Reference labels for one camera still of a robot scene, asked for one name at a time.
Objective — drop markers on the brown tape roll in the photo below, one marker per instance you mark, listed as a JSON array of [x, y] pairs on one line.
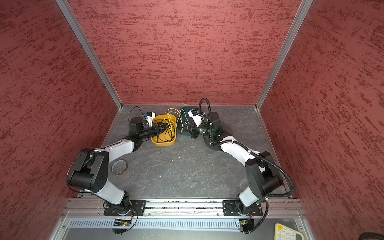
[[119, 167]]

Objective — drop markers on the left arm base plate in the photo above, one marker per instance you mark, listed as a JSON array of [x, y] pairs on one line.
[[131, 207]]

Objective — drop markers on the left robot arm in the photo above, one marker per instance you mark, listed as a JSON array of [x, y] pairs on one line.
[[89, 172]]

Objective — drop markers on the teal plastic bin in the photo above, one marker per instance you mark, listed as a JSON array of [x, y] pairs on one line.
[[184, 120]]

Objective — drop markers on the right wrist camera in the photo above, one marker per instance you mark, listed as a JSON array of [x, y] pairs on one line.
[[195, 115]]

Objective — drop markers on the aluminium front rail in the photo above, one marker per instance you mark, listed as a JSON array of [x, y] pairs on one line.
[[181, 208]]

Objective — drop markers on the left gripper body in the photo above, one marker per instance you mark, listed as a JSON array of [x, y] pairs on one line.
[[149, 132]]

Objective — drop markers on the black cable spool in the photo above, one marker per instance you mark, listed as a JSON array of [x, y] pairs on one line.
[[216, 139]]

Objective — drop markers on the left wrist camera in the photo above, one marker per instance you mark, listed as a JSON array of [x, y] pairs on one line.
[[150, 116]]

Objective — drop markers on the perforated cable tray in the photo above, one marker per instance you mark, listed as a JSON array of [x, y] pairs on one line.
[[167, 224]]

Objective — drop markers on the black corrugated conduit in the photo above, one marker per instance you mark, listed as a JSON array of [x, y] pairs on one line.
[[263, 175]]

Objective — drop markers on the yellow white calculator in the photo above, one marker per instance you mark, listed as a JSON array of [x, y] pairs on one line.
[[285, 233]]

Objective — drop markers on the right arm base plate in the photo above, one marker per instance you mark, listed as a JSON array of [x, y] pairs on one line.
[[236, 208]]

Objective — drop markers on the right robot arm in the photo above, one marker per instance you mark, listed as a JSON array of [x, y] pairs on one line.
[[262, 174]]

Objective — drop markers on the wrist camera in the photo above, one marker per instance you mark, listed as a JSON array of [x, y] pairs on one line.
[[195, 115], [150, 116]]

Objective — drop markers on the yellow plastic bin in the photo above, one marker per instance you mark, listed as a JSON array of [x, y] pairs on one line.
[[166, 139]]

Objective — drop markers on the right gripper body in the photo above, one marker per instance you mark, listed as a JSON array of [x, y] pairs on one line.
[[197, 131]]

